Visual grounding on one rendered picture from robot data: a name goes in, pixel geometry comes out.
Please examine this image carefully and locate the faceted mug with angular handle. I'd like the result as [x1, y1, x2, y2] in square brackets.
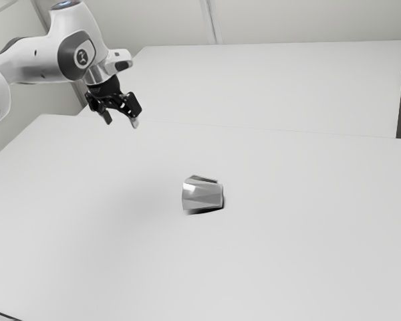
[180, 174, 225, 211]

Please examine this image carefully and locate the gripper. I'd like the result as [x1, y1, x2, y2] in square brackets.
[84, 75, 144, 130]

